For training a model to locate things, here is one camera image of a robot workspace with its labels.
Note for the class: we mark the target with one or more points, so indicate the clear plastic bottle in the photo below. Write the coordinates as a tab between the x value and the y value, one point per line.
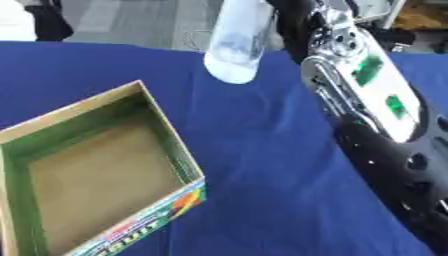
236	50

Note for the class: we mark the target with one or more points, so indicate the cardboard box with green inside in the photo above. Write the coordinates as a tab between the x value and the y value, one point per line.
99	173

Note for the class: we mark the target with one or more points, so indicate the black bag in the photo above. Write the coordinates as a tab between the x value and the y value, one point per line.
51	21

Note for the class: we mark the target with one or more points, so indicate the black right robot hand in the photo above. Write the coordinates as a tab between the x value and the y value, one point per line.
294	30

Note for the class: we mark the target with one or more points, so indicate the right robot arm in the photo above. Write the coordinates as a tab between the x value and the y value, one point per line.
379	110

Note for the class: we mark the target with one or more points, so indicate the wooden furniture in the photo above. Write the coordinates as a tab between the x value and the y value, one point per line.
423	13

